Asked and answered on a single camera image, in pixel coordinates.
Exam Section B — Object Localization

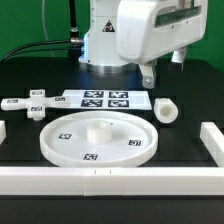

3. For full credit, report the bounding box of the white front fence bar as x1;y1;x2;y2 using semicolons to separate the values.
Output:
0;167;224;196

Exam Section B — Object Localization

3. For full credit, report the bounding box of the white left fence bar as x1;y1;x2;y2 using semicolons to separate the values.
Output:
0;121;6;145

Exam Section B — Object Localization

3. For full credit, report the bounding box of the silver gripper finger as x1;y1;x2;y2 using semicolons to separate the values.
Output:
170;46;188;72
139;62;156;89

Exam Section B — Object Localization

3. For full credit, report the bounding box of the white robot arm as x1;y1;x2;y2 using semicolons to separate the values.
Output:
79;0;208;89

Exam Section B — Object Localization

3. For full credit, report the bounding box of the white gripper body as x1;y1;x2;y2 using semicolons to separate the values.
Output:
116;0;208;64

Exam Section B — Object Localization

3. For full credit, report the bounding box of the thin white cable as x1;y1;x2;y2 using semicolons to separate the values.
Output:
41;0;56;58

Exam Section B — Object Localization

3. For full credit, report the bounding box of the black upright cable connector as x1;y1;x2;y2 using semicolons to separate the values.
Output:
68;0;80;59

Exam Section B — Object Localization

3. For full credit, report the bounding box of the white round table top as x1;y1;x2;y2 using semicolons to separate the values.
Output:
40;111;158;168

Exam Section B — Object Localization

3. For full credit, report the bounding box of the white cross-shaped table base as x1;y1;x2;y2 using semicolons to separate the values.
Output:
1;89;71;121

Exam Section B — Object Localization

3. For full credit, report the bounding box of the white marker plate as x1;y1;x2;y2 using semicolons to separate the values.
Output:
60;89;153;111

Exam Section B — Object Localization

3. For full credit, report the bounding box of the white right fence bar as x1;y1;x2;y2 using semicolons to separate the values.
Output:
200;122;224;168

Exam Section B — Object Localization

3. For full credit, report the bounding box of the black cable pair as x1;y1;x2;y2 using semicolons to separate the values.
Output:
0;39;84;64

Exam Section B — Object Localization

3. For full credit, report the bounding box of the white fence bar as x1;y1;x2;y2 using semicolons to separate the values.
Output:
200;122;224;168
0;121;6;145
0;167;224;196

